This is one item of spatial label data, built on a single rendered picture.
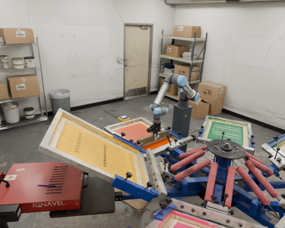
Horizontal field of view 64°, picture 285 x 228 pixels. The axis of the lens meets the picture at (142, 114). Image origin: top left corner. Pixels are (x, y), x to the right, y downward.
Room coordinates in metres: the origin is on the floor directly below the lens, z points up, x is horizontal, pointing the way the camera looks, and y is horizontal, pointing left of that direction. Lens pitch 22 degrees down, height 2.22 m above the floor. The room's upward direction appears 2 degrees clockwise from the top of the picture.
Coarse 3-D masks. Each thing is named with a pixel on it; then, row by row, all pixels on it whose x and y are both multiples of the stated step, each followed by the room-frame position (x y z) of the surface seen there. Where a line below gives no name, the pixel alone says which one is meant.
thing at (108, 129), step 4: (128, 120) 2.76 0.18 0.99; (132, 120) 2.76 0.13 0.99; (136, 120) 2.80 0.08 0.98; (140, 120) 2.84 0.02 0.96; (144, 120) 2.78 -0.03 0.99; (116, 124) 2.61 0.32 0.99; (120, 124) 2.64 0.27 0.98; (124, 124) 2.68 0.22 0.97; (148, 124) 2.72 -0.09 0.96; (104, 128) 2.51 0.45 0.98; (108, 128) 2.49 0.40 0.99; (112, 128) 2.56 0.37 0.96; (108, 132) 2.45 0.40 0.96; (112, 132) 2.40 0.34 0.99; (120, 136) 2.31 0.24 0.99; (172, 136) 2.38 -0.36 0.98
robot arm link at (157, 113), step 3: (156, 108) 2.27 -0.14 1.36; (159, 108) 2.28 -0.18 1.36; (156, 111) 2.23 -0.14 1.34; (159, 111) 2.23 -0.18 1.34; (153, 114) 2.25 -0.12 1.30; (156, 114) 2.22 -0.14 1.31; (159, 114) 2.23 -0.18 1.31; (153, 117) 2.25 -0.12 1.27; (156, 117) 2.22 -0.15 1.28; (159, 117) 2.23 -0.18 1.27
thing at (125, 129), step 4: (120, 128) 2.57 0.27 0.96; (124, 128) 2.58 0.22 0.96; (128, 128) 2.58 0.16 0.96; (116, 132) 2.47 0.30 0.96; (120, 132) 2.48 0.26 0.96; (124, 132) 2.48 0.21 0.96; (124, 136) 2.38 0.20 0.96; (128, 140) 2.28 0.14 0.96; (136, 140) 2.29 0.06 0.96; (152, 144) 2.21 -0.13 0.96; (144, 148) 2.12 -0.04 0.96; (152, 148) 2.13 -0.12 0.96
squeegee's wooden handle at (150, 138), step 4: (160, 132) 2.31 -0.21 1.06; (164, 132) 2.32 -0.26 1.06; (148, 136) 2.20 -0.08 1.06; (152, 136) 2.21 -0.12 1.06; (160, 136) 2.29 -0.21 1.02; (164, 136) 2.33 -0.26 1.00; (140, 140) 2.11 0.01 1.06; (144, 140) 2.14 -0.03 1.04; (148, 140) 2.18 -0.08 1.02; (152, 140) 2.22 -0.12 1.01
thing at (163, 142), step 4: (136, 124) 2.71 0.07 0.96; (140, 124) 2.72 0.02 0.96; (132, 128) 2.59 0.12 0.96; (136, 128) 2.59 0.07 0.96; (144, 136) 2.40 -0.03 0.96; (160, 140) 2.31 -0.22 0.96; (164, 140) 2.32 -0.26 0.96; (168, 140) 2.32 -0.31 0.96; (156, 144) 2.22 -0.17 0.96; (160, 144) 2.22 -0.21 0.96; (164, 144) 2.22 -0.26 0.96
